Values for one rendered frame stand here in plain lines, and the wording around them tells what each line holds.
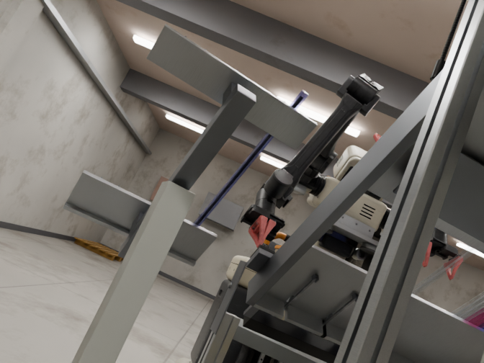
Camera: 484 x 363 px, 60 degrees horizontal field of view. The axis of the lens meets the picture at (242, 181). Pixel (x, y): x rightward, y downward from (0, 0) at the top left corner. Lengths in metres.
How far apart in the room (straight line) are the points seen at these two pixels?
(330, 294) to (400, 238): 0.52
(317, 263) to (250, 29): 3.62
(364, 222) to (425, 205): 1.16
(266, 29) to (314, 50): 0.52
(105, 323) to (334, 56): 3.83
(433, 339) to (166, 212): 0.73
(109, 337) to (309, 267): 0.43
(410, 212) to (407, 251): 0.05
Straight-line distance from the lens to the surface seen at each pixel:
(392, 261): 0.52
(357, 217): 1.70
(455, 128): 0.59
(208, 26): 4.40
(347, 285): 0.99
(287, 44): 4.33
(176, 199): 0.80
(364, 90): 1.27
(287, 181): 1.10
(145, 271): 0.80
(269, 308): 1.01
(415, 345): 1.20
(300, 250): 0.85
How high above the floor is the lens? 0.73
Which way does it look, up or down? 12 degrees up
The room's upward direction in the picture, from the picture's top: 25 degrees clockwise
